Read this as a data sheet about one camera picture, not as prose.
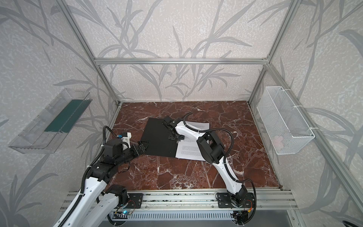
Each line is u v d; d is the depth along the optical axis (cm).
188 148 94
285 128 62
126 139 70
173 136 88
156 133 108
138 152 67
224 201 74
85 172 52
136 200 74
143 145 69
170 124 74
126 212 71
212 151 57
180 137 87
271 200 76
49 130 64
